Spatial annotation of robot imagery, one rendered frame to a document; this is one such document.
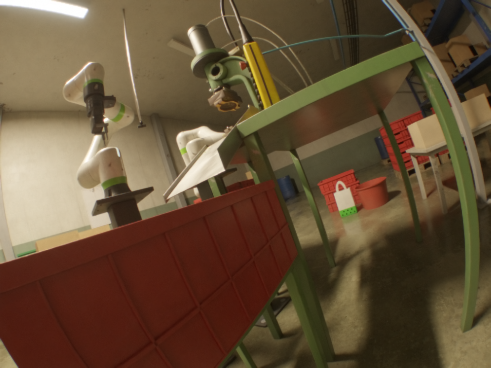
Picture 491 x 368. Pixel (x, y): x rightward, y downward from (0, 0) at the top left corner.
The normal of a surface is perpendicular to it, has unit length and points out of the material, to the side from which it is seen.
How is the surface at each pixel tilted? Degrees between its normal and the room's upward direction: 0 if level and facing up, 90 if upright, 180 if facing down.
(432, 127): 90
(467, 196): 90
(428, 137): 90
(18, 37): 180
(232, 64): 90
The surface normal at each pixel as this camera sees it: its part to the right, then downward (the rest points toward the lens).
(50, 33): 0.36, 0.93
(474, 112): -0.51, 0.15
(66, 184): 0.80, -0.33
